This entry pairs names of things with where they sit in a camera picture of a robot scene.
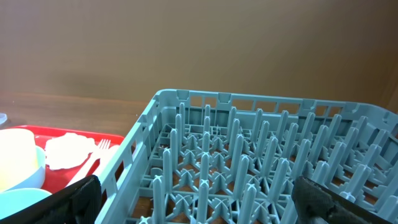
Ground white plastic spoon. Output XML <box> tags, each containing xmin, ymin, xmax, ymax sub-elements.
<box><xmin>93</xmin><ymin>145</ymin><xmax>119</xmax><ymax>176</ymax></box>

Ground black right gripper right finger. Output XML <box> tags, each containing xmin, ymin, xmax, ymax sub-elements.
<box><xmin>292</xmin><ymin>176</ymin><xmax>389</xmax><ymax>224</ymax></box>

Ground green bowl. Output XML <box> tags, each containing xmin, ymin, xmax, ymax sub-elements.
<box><xmin>1</xmin><ymin>188</ymin><xmax>52</xmax><ymax>219</ymax></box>

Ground red serving tray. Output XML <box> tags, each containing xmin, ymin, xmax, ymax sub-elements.
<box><xmin>12</xmin><ymin>125</ymin><xmax>124</xmax><ymax>193</ymax></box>

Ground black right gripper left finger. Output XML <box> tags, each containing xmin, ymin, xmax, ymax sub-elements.
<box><xmin>1</xmin><ymin>175</ymin><xmax>102</xmax><ymax>223</ymax></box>

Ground white plastic fork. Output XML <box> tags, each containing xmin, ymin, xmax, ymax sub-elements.
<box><xmin>67</xmin><ymin>139</ymin><xmax>111</xmax><ymax>187</ymax></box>

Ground small light blue saucer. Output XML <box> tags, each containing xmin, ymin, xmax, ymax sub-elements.
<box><xmin>1</xmin><ymin>146</ymin><xmax>45</xmax><ymax>192</ymax></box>

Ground grey dishwasher rack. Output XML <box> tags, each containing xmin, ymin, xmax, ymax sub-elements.
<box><xmin>96</xmin><ymin>89</ymin><xmax>397</xmax><ymax>223</ymax></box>

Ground yellow plastic cup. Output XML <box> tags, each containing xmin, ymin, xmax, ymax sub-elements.
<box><xmin>1</xmin><ymin>128</ymin><xmax>39</xmax><ymax>192</ymax></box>

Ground crumpled white tissue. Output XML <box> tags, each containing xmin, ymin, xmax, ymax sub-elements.
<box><xmin>44</xmin><ymin>133</ymin><xmax>96</xmax><ymax>170</ymax></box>

